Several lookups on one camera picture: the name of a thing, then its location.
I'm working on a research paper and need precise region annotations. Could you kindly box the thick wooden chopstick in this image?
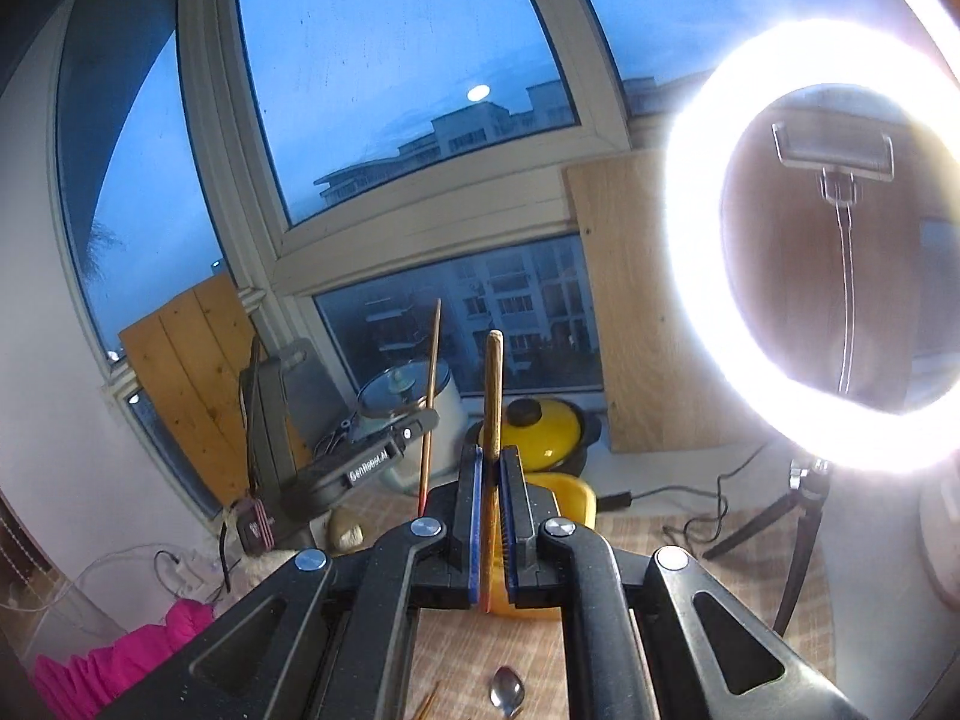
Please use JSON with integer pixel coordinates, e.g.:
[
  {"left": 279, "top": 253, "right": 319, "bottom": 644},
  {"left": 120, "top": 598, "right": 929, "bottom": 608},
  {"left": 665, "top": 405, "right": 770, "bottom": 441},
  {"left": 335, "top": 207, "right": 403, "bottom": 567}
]
[{"left": 480, "top": 330, "right": 505, "bottom": 613}]

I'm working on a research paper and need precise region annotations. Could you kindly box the thin wooden chopstick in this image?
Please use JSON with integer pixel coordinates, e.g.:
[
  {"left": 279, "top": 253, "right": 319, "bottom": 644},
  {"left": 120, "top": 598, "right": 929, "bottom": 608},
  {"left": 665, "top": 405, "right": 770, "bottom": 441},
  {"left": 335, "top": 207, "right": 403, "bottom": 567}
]
[{"left": 416, "top": 298, "right": 443, "bottom": 518}]

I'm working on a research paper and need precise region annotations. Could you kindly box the left hand in knit glove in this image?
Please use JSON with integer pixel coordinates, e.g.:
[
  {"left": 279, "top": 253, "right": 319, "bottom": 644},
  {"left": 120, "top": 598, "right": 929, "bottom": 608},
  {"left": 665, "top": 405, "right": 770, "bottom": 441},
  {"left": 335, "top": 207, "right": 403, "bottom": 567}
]
[{"left": 325, "top": 507, "right": 366, "bottom": 554}]

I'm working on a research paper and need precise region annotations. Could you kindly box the yellow plastic utensil holder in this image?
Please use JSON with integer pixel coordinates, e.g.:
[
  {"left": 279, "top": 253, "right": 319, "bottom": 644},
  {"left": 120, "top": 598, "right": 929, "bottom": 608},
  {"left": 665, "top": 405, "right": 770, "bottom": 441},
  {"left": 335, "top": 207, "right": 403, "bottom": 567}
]
[{"left": 482, "top": 473, "right": 597, "bottom": 622}]

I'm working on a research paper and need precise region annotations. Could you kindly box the grey cutting board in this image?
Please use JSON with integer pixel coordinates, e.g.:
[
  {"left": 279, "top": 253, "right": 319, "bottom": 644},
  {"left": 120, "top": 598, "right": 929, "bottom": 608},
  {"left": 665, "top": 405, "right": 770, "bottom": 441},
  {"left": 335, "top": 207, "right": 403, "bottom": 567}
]
[{"left": 257, "top": 338, "right": 348, "bottom": 468}]

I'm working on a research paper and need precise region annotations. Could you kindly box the yellow lidded casserole pot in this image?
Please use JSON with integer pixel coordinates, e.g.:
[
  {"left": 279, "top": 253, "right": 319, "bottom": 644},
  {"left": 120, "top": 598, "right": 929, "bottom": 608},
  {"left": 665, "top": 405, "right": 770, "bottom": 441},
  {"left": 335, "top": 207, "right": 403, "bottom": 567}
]
[{"left": 501, "top": 397, "right": 602, "bottom": 476}]

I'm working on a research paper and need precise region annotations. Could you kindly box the checkered table mat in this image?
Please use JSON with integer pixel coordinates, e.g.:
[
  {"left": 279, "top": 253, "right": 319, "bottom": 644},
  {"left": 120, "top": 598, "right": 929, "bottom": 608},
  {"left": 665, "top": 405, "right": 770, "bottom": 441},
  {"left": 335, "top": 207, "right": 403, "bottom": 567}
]
[{"left": 245, "top": 481, "right": 838, "bottom": 720}]

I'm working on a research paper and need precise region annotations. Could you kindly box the metal spoon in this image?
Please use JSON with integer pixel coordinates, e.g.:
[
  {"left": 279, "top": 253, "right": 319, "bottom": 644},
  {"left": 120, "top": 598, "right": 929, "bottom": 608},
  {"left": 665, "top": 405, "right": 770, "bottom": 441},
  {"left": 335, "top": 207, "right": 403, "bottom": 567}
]
[{"left": 488, "top": 665, "right": 526, "bottom": 718}]

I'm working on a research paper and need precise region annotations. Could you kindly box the white electric kettle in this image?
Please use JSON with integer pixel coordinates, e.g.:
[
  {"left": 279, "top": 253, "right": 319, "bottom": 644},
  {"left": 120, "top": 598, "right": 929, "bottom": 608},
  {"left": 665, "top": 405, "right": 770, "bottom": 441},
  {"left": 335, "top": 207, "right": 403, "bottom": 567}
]
[{"left": 348, "top": 359, "right": 467, "bottom": 496}]

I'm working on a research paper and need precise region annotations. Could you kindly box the pine wood panel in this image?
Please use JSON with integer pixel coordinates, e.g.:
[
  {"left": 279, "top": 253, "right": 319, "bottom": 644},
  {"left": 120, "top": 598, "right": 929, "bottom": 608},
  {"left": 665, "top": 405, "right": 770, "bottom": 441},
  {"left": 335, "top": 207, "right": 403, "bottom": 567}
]
[{"left": 117, "top": 269, "right": 313, "bottom": 509}]

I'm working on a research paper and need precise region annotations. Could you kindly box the wooden chopstick on mat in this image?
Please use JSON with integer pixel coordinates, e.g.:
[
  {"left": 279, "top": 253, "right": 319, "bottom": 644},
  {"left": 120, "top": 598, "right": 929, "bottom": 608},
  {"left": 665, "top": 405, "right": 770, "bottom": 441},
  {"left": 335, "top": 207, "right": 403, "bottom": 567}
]
[{"left": 412, "top": 681, "right": 441, "bottom": 720}]

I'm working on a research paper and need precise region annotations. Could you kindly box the light wooden board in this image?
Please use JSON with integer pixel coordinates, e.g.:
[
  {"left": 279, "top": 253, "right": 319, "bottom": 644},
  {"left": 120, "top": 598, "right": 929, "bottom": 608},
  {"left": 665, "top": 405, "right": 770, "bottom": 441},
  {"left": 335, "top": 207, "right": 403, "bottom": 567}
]
[{"left": 563, "top": 149, "right": 770, "bottom": 454}]

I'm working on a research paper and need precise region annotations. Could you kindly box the pink jacket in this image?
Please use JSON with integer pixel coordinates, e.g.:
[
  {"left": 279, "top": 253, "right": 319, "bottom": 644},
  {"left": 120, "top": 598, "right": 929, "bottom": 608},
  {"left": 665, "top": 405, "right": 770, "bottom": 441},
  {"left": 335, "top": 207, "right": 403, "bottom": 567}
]
[{"left": 31, "top": 600, "right": 215, "bottom": 718}]

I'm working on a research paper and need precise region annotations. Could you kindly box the phone clamp holder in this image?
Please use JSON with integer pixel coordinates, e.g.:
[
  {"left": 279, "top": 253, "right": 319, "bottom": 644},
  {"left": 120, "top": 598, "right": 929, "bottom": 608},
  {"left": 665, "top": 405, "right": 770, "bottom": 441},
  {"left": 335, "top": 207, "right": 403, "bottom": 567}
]
[{"left": 771, "top": 121, "right": 896, "bottom": 208}]

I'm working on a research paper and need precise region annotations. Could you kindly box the black power cable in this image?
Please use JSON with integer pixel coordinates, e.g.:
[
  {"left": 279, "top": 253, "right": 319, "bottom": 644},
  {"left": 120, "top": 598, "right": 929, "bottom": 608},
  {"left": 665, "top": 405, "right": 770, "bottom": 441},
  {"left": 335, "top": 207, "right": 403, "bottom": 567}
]
[{"left": 598, "top": 440, "right": 775, "bottom": 559}]

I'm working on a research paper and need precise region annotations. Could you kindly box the ring light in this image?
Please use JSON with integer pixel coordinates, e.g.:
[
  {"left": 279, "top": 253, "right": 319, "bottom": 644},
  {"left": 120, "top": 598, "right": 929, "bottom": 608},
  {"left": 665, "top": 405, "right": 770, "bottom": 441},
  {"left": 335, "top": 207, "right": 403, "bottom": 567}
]
[{"left": 662, "top": 16, "right": 958, "bottom": 478}]

